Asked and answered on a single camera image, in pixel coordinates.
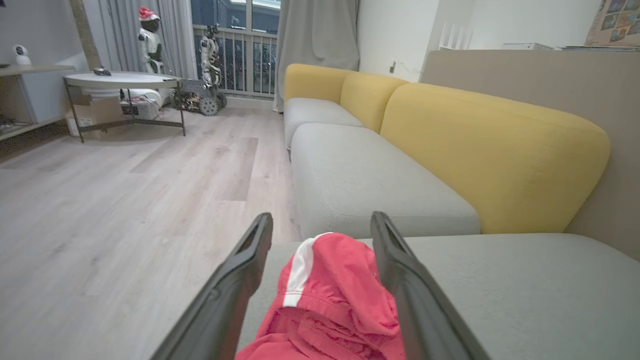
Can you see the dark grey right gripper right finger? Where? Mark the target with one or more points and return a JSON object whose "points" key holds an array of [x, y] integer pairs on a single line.
{"points": [[425, 315]]}

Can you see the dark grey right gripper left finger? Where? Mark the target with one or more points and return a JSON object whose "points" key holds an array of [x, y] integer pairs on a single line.
{"points": [[220, 310]]}

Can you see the red garment with white stripes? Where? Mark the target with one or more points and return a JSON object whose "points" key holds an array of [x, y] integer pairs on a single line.
{"points": [[335, 300]]}

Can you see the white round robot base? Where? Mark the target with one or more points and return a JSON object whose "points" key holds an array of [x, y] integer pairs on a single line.
{"points": [[145, 105]]}

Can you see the large yellow sofa backrest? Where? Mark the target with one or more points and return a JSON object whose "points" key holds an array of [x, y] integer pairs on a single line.
{"points": [[500, 155]]}

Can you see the robot on wheeled base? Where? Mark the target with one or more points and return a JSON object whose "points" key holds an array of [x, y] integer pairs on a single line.
{"points": [[207, 85]]}

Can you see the cardboard box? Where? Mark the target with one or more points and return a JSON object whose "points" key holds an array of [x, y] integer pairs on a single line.
{"points": [[97, 112]]}

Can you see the balcony railing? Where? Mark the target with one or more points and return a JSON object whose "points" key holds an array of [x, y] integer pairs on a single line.
{"points": [[245, 65]]}

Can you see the small dark object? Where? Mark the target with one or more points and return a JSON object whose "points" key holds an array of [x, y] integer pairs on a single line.
{"points": [[102, 71]]}

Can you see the white robot with santa hat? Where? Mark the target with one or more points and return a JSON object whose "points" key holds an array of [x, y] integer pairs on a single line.
{"points": [[150, 45]]}

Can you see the light grey pleated curtain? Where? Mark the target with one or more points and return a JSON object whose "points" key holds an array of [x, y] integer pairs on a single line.
{"points": [[175, 35]]}

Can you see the white slatted rack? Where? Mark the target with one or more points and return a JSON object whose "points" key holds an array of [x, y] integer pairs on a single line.
{"points": [[455, 37]]}

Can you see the wooden shelf unit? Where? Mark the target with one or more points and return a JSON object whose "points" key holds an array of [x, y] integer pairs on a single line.
{"points": [[30, 100]]}

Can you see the flat white box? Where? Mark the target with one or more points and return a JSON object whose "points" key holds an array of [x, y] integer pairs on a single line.
{"points": [[527, 46]]}

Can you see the grey beige curtain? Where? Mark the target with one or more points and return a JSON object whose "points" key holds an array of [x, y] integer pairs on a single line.
{"points": [[315, 35]]}

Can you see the wooden pillar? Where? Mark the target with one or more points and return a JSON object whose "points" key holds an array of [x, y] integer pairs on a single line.
{"points": [[86, 35]]}

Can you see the colourful poster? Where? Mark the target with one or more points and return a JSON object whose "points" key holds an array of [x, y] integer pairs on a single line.
{"points": [[615, 22]]}

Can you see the round white table black frame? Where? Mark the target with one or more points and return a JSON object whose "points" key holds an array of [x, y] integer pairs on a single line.
{"points": [[120, 80]]}

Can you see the small white camera device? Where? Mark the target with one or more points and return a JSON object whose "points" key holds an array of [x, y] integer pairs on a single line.
{"points": [[21, 55]]}

